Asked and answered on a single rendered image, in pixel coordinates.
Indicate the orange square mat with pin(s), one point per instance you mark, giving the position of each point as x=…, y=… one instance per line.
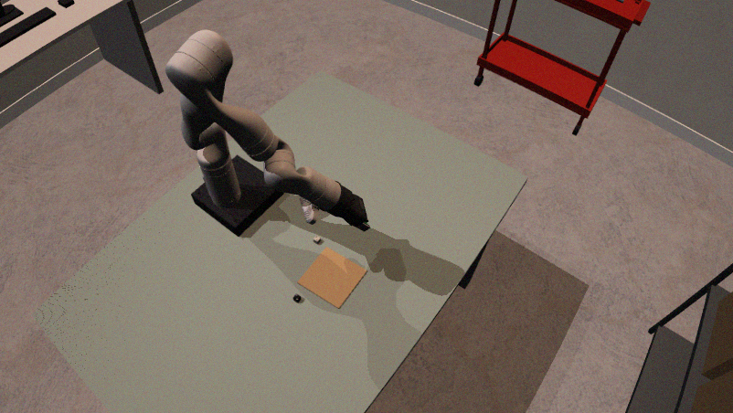
x=332, y=277

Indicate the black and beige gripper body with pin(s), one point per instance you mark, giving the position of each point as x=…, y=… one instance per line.
x=339, y=202

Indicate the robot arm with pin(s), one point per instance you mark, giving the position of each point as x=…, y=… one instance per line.
x=195, y=70

